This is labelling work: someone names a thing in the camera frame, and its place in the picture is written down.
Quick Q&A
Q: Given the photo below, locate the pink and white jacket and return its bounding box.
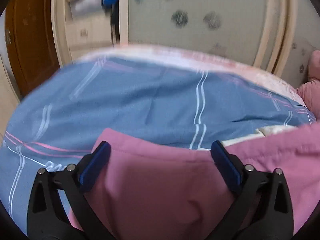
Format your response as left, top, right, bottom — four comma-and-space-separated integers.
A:
67, 123, 320, 240

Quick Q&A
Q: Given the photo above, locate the beige cabinet with shelves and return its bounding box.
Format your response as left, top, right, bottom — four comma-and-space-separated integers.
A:
0, 59, 20, 139

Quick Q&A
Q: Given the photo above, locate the translucent storage box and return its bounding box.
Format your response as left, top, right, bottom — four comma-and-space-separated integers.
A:
69, 0, 103, 18

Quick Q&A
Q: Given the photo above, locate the brown wooden door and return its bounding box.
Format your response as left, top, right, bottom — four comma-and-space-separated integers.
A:
5, 0, 60, 96

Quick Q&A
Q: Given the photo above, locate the blue plaid bed sheet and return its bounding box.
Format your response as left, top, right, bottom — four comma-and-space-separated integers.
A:
1, 56, 316, 232

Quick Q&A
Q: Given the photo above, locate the wardrobe with frosted doors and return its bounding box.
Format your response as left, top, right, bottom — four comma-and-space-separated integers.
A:
51, 0, 319, 87

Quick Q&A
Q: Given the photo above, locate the rolled pink quilt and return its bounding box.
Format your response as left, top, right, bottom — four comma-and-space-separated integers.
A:
297, 50, 320, 121

